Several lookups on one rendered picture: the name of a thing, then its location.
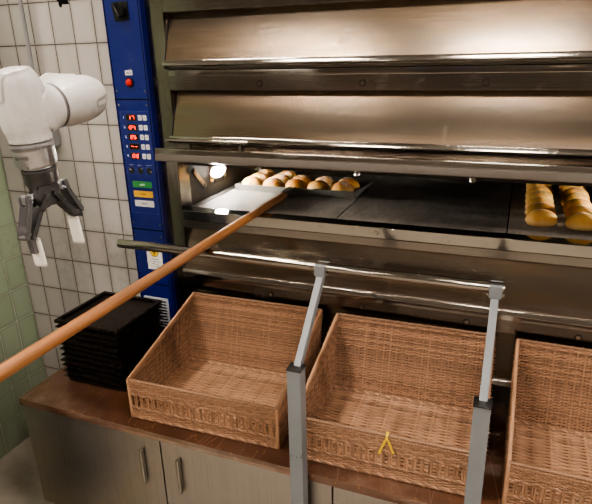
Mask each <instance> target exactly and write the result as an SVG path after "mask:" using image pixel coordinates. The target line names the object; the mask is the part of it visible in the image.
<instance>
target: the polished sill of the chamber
mask: <svg viewBox="0 0 592 504"><path fill-rule="evenodd" d="M182 212H183V220H191V221H202V222H213V223H223V224H231V223H232V222H234V221H236V220H237V219H239V218H241V217H242V216H244V215H246V214H247V213H249V212H250V211H238V210H226V209H214V208H203V207H191V206H190V207H188V208H186V209H184V210H182ZM244 226H255V227H265V228H276V229H286V230H297V231H307V232H318V233H328V234H339V235H349V236H360V237H370V238H381V239H391V240H402V241H412V242H423V243H433V244H444V245H455V246H465V247H476V248H486V249H497V250H507V251H518V252H528V253H539V254H549V255H560V256H570V257H581V258H591V259H592V240H580V239H568V238H556V237H544V236H533V235H521V234H509V233H497V232H486V231H474V230H462V229H450V228H438V227H427V226H415V225H403V224H391V223H379V222H368V221H356V220H344V219H332V218H320V217H309V216H297V215H285V214H273V213H263V214H261V215H260V216H258V217H256V218H255V219H253V220H252V221H250V222H249V223H247V224H246V225H244Z"/></svg>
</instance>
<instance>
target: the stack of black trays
mask: <svg viewBox="0 0 592 504"><path fill-rule="evenodd" d="M115 294H116V293H114V292H107V291H103V292H102V293H100V294H98V295H96V296H95V297H93V298H91V299H90V300H88V301H86V302H84V303H83V304H81V305H79V306H77V307H76V308H74V309H72V310H70V311H69V312H67V313H65V314H63V315H62V316H60V317H58V318H56V319H55V320H54V323H58V325H56V326H55V327H57V328H60V327H62V326H64V325H65V324H67V323H69V322H70V321H72V320H74V319H75V318H77V317H78V316H80V315H82V314H83V313H85V312H87V311H88V310H90V309H92V308H93V307H95V306H97V305H98V304H100V303H101V302H103V301H105V300H106V299H108V298H110V297H111V296H113V295H115ZM161 303H162V300H157V299H151V298H145V297H139V296H134V297H132V298H131V299H129V300H128V301H126V302H125V303H123V304H122V305H120V306H118V307H117V308H115V309H114V310H112V311H111V312H109V313H108V314H106V315H105V316H103V317H101V318H100V319H98V320H97V321H95V322H94V323H92V324H91V325H89V326H87V327H86V328H84V329H83V330H81V331H80V332H78V333H77V334H75V335H74V336H72V337H70V338H69V339H67V340H66V341H64V342H63V343H61V344H63V346H62V347H61V348H60V349H61V350H64V353H62V354H61V355H63V356H65V357H63V358H62V359H60V360H61V361H65V363H63V364H62V365H64V366H67V368H65V369H64V370H63V371H65V372H67V374H65V375H64V376H68V377H69V379H72V380H76V381H80V382H84V383H89V384H93V385H97V386H101V387H105V388H110V389H114V390H118V391H122V392H125V391H126V390H127V384H126V379H127V377H128V376H129V375H130V373H131V372H132V371H133V369H134V368H135V367H136V365H137V364H138V363H139V362H140V359H142V358H143V356H144V355H145V354H146V352H147V351H148V350H149V349H150V347H151V346H152V345H153V343H154V342H155V341H156V339H157V338H158V337H159V335H160V334H161V333H162V330H163V329H164V328H165V327H164V326H161V325H162V324H163V323H164V322H163V321H160V319H161V318H163V316H159V315H160V314H162V313H163V312H160V311H159V308H161V307H162V306H161V305H160V304H161ZM148 348H149V349H148Z"/></svg>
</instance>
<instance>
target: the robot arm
mask: <svg viewBox="0 0 592 504"><path fill-rule="evenodd" d="M106 104H107V92H106V90H105V88H104V86H103V84H102V83H101V82H100V81H99V80H97V79H95V78H93V77H90V76H87V75H75V74H62V73H45V74H43V75H42V76H41V77H39V76H38V75H37V74H36V73H35V71H34V70H33V69H32V68H31V67H29V66H10V67H5V68H2V69H0V127H1V129H2V131H3V133H4V134H5V136H6V138H7V140H8V143H9V145H10V146H9V147H10V150H11V153H12V156H13V160H14V163H15V166H16V168H18V169H22V170H21V175H22V179H23V182H24V185H25V186H26V187H27V188H28V189H29V195H25V196H22V195H20V196H19V197H18V200H19V205H20V209H19V222H18V234H17V239H18V240H19V241H27V244H28V247H29V251H30V253H31V254H32V255H33V259H34V262H35V266H40V267H47V266H48V264H47V261H46V257H45V253H44V250H43V246H42V243H41V239H40V238H37V235H38V232H39V228H40V224H41V220H42V217H43V213H44V212H45V211H46V208H49V207H50V206H51V205H55V204H57V205H58V206H59V207H60V208H61V209H63V210H64V211H65V212H66V213H67V214H69V215H70V216H68V217H67V219H68V223H69V227H70V230H71V234H72V238H73V242H74V243H85V240H84V236H83V232H82V224H81V220H80V216H83V212H81V211H84V206H83V205H82V203H81V202H80V201H79V199H78V198H77V196H76V195H75V193H74V192H73V190H72V189H71V188H70V185H69V182H68V180H67V179H59V174H58V170H57V166H56V165H55V163H57V162H58V156H57V152H56V148H55V144H54V140H53V136H52V132H54V131H55V130H57V129H59V128H62V127H71V126H76V125H79V124H82V123H85V122H88V121H90V120H93V119H94V118H96V117H98V116H99V115H100V114H101V113H102V112H103V111H104V110H105V108H106ZM59 190H60V192H61V193H62V195H61V194H60V193H59ZM76 205H77V206H76ZM36 206H38V207H36ZM31 233H32V235H31Z"/></svg>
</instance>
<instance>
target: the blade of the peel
mask: <svg viewBox="0 0 592 504"><path fill-rule="evenodd" d="M307 176H309V177H310V178H311V179H312V181H315V180H316V179H317V178H318V177H321V176H320V175H307ZM329 177H331V178H332V179H333V180H334V181H335V183H336V182H339V180H341V179H342V178H345V177H338V176H329ZM351 178H354V179H355V180H357V181H358V183H359V185H360V188H359V189H358V190H356V191H354V192H351V191H336V190H322V189H307V188H296V194H298V195H312V196H326V197H340V198H354V199H355V198H356V197H357V196H358V195H359V194H361V193H362V192H363V191H364V190H365V189H366V188H367V187H368V186H369V185H371V184H372V183H373V182H374V181H375V180H376V179H372V178H355V177H351ZM242 182H243V181H242ZM242 182H239V183H236V184H235V190H243V191H257V192H271V193H281V191H282V190H283V189H285V188H287V187H277V186H262V185H247V184H242Z"/></svg>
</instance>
